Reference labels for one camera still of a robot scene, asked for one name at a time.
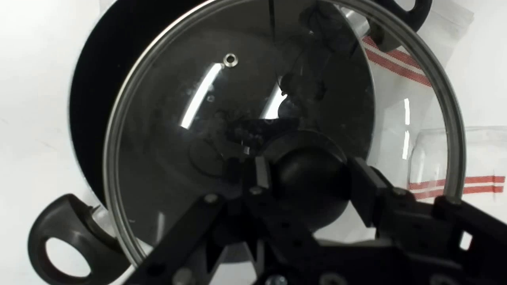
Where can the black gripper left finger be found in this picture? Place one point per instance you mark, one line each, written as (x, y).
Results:
(196, 227)

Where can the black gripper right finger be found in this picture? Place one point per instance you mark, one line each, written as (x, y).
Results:
(391, 208)

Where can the glass lid with black knob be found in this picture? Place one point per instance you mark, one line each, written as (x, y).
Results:
(223, 132)

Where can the black cooking pot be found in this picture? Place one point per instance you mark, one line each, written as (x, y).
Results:
(117, 64)

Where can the white towel with red stripes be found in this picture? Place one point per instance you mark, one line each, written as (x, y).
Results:
(402, 61)

